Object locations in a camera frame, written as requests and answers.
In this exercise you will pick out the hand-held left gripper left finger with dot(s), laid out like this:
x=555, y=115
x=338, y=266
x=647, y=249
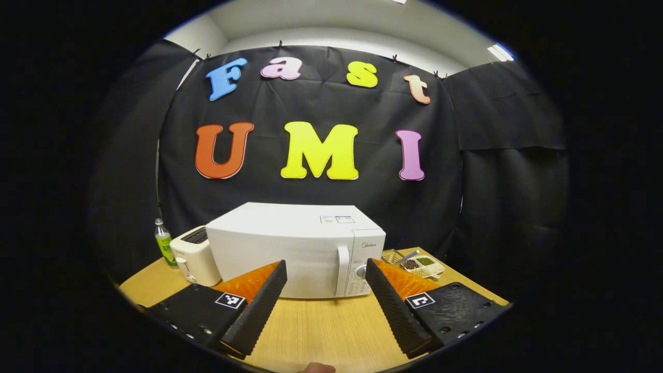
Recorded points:
x=256, y=311

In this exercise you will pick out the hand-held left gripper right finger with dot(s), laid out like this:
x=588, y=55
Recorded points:
x=396, y=313

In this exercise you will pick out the white microwave oven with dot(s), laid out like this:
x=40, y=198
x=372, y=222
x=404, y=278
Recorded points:
x=279, y=248

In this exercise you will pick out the white divided dish of beans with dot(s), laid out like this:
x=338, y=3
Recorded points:
x=427, y=265

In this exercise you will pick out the white toaster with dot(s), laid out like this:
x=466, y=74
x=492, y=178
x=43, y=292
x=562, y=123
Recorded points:
x=197, y=256

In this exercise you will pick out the green drink bottle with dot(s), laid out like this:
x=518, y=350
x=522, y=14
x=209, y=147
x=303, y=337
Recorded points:
x=164, y=246

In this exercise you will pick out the black backdrop cloth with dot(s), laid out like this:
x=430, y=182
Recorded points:
x=321, y=103

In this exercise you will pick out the small ceiling light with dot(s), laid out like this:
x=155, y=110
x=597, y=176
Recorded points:
x=500, y=52

